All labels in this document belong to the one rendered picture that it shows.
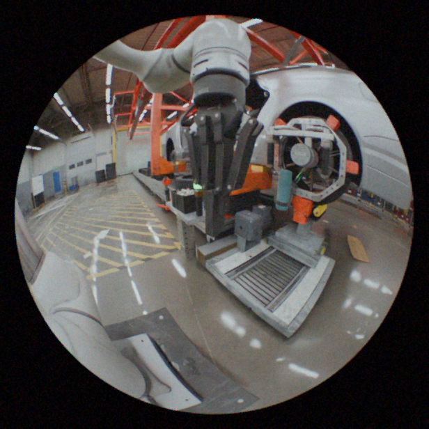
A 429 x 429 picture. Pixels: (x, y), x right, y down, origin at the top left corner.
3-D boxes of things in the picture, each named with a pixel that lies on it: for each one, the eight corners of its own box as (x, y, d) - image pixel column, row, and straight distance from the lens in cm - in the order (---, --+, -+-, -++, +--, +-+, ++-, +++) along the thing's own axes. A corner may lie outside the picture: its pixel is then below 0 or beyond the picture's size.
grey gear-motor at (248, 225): (276, 241, 140) (283, 205, 126) (246, 260, 111) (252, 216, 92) (262, 233, 148) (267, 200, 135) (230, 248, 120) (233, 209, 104)
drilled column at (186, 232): (196, 256, 125) (193, 210, 104) (186, 260, 122) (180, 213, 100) (191, 251, 132) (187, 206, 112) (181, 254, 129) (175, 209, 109)
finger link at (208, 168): (207, 113, 21) (199, 115, 22) (203, 192, 20) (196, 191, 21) (224, 120, 23) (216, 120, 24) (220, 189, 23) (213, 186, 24)
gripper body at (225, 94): (182, 86, 25) (177, 138, 21) (228, 67, 20) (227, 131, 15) (214, 97, 29) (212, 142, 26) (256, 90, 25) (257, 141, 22)
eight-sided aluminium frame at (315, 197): (340, 207, 103) (345, 125, 106) (338, 209, 96) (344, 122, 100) (276, 187, 118) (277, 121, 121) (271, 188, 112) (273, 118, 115)
